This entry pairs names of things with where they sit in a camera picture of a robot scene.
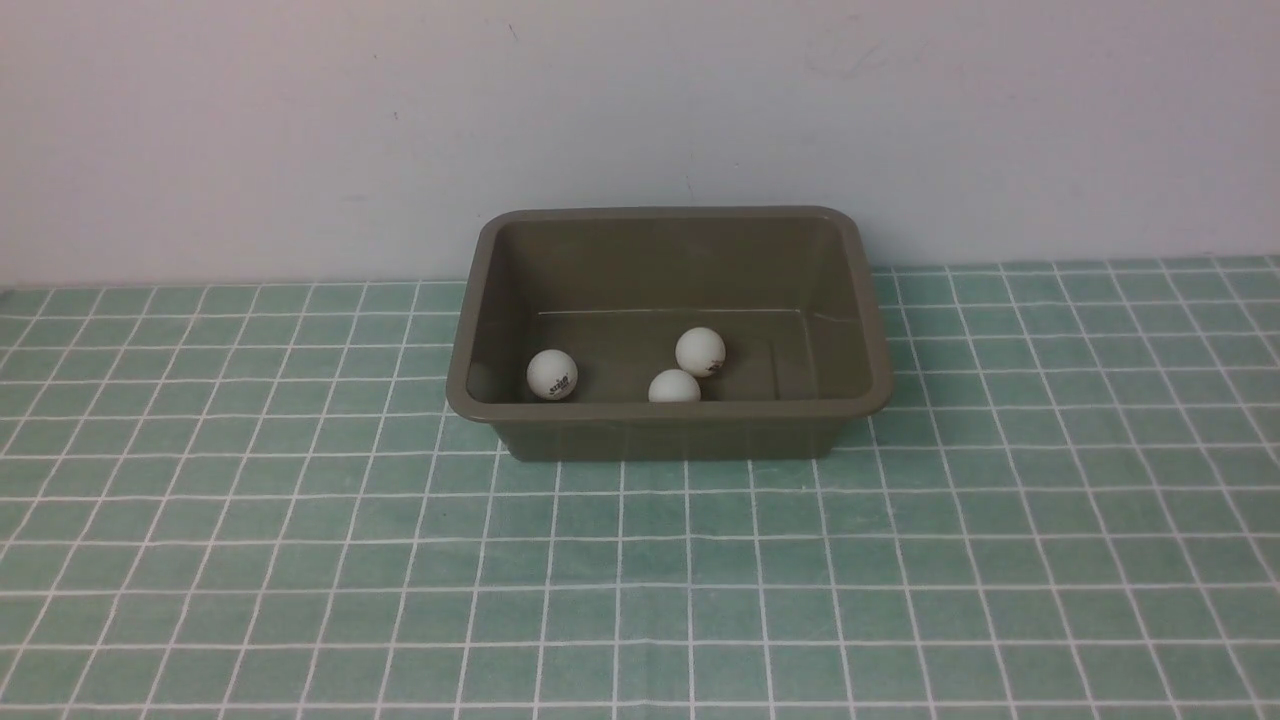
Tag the white ball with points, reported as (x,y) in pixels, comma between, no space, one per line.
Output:
(552,375)
(674,386)
(700,352)

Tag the olive green plastic bin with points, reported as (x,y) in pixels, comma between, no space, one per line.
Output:
(789,289)

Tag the green checked tablecloth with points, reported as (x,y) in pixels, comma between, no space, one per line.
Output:
(252,502)

